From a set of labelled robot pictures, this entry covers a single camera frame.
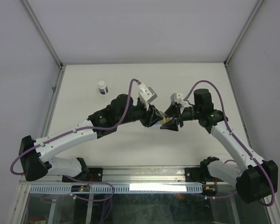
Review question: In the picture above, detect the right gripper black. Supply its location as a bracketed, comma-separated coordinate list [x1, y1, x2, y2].
[160, 104, 201, 131]

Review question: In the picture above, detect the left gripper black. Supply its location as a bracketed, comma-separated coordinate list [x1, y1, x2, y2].
[117, 101, 163, 128]

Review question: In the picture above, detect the amber pill bottle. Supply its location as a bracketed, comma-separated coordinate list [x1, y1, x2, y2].
[157, 111, 172, 125]

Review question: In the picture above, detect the white cap pill bottle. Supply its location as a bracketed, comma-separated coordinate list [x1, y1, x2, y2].
[98, 80, 108, 95]

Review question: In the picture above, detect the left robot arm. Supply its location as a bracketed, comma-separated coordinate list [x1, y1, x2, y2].
[19, 94, 162, 181]

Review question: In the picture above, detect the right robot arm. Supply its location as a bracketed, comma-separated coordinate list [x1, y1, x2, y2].
[161, 89, 278, 203]

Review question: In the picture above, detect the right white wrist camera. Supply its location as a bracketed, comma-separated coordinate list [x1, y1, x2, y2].
[170, 93, 186, 105]

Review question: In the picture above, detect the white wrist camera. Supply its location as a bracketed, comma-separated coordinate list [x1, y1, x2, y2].
[170, 93, 186, 105]
[138, 82, 157, 111]

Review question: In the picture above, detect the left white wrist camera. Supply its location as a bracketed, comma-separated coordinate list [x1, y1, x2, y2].
[138, 82, 157, 111]

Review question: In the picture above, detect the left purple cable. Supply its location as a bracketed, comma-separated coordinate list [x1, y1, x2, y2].
[10, 79, 143, 201]

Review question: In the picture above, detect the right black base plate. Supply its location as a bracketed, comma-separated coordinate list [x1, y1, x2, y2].
[184, 167, 204, 183]

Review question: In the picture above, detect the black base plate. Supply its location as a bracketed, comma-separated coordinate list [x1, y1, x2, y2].
[62, 167, 103, 182]
[184, 167, 204, 183]

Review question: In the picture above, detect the aluminium mounting rail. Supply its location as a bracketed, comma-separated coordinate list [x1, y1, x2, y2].
[21, 165, 270, 185]

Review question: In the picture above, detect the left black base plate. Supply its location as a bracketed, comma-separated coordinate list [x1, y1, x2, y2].
[62, 167, 103, 182]

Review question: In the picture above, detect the slotted grey cable duct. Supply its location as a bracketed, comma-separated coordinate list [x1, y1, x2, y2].
[29, 183, 203, 194]

